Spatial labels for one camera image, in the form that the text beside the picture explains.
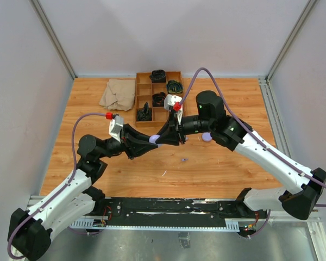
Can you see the blue yellow rolled tie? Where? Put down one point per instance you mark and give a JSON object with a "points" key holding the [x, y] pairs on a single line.
{"points": [[174, 87]]}

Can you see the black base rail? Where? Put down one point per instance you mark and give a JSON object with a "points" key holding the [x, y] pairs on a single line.
{"points": [[173, 212]]}

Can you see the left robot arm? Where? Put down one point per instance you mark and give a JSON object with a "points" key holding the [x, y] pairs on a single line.
{"points": [[32, 231]]}

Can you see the purple earbud case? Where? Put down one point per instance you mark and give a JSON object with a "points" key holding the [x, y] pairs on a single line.
{"points": [[206, 137], [153, 139]]}

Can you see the black orange rolled tie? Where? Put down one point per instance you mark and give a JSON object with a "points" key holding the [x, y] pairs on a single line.
{"points": [[158, 99]]}

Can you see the dark floral folded tie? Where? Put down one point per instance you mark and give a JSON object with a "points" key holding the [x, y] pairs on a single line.
{"points": [[145, 113]]}

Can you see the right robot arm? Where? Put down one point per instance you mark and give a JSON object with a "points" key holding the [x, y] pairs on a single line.
{"points": [[301, 186]]}

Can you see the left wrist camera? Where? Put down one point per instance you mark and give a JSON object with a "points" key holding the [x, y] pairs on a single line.
{"points": [[115, 127]]}

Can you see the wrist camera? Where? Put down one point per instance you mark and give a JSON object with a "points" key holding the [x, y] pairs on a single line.
{"points": [[115, 127], [173, 102]]}

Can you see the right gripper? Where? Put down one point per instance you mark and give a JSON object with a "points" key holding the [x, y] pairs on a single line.
{"points": [[173, 134]]}

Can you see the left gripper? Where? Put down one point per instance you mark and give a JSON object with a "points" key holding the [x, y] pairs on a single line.
{"points": [[134, 143]]}

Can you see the black rolled tie top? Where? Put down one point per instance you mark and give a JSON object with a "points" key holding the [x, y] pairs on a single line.
{"points": [[158, 76]]}

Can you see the beige folded cloth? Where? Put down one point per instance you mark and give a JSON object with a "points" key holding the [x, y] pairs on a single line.
{"points": [[118, 95]]}

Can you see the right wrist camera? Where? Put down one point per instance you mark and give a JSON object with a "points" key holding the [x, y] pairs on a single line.
{"points": [[173, 102]]}

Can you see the wooden compartment tray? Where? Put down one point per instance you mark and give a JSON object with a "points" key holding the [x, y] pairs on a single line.
{"points": [[149, 99]]}

